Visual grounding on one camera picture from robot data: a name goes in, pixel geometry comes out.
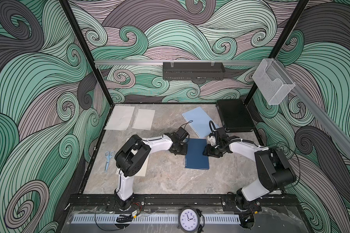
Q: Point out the white slotted cable duct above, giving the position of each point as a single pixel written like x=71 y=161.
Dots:
x=154 y=219

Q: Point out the round white clock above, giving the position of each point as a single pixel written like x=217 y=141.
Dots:
x=189 y=220

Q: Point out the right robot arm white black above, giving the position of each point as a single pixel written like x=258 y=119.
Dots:
x=273 y=168

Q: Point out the clear acrylic wall holder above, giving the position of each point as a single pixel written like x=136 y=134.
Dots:
x=273 y=81

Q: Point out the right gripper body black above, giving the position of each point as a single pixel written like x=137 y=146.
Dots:
x=213 y=150

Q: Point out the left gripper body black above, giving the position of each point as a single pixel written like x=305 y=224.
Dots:
x=181 y=150

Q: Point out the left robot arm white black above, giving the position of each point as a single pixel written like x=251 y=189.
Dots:
x=132 y=155

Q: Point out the aluminium rail right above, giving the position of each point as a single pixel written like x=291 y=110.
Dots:
x=320 y=98

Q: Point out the black wall tray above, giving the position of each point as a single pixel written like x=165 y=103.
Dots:
x=193 y=71

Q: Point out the black hard case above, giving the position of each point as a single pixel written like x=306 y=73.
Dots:
x=234 y=116

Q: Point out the torn lined paper page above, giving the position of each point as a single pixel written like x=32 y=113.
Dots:
x=120 y=118

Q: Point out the dark blue spiral notebook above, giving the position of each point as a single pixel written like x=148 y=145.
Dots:
x=194 y=159

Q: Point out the light blue scissors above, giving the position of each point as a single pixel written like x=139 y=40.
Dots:
x=108 y=155

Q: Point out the light blue spiral notebook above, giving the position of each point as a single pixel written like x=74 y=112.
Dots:
x=200 y=121

